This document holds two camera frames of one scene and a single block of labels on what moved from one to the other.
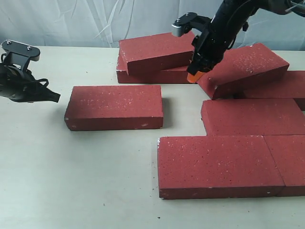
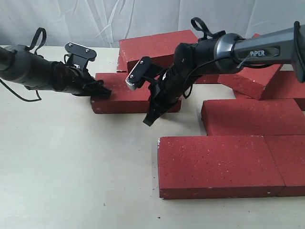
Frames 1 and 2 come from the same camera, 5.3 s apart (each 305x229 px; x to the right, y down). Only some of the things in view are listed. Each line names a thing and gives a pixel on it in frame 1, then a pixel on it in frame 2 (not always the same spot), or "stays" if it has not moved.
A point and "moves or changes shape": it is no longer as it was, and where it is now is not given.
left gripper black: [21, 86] → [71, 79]
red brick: [252, 117] stays
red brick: [207, 167] stays
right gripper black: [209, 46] → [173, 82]
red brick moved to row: [98, 108] moves or changes shape
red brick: [288, 152] stays
